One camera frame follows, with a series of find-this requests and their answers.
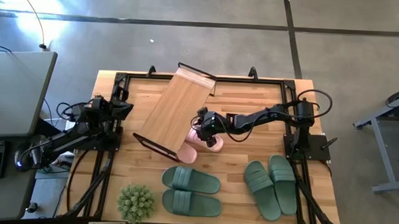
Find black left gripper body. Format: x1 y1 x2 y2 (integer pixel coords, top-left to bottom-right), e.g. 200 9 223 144
92 95 135 122

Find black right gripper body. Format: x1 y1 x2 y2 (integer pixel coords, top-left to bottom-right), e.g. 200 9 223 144
192 112 225 142

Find green slide sandal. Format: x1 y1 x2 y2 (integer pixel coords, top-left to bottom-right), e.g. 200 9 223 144
161 166 222 195
266 154 300 217
161 189 223 219
241 159 285 223

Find round artificial green plant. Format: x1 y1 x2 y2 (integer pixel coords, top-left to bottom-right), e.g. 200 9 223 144
116 183 157 224

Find light grey desk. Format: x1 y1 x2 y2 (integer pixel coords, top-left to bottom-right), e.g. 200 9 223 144
0 49 59 140

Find black mouse with blue light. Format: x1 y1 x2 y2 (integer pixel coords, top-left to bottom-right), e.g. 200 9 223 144
13 145 33 173

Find dark grey desk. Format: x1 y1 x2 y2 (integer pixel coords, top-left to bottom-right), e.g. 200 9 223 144
0 134 42 222

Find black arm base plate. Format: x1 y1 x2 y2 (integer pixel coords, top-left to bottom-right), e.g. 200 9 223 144
73 124 123 153
283 133 333 162

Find wooden shelf with black frame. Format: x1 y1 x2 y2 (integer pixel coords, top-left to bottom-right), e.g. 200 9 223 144
131 60 219 165

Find thin black floor cable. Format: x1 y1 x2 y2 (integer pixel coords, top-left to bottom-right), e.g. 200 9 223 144
14 0 51 51

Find black lever handle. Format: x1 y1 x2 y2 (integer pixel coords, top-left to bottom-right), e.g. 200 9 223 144
321 136 338 152

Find grey metal table frame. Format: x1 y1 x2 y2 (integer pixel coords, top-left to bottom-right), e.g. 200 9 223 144
350 80 399 195

